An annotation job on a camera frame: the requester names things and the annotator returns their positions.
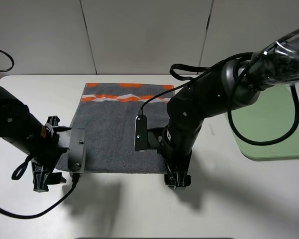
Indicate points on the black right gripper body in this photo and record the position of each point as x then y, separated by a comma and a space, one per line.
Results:
176, 158

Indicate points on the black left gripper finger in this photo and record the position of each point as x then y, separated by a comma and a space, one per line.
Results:
44, 176

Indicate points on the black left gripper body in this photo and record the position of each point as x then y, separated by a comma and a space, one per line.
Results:
56, 144

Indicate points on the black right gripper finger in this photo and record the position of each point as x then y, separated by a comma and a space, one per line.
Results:
177, 181

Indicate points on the grey towel with orange pattern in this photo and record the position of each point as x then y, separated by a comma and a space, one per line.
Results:
107, 112

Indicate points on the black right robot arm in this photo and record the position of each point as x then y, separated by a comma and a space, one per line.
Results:
228, 85

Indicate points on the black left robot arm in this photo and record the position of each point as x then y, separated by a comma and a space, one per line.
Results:
40, 142

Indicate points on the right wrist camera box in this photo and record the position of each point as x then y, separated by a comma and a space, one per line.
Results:
141, 134

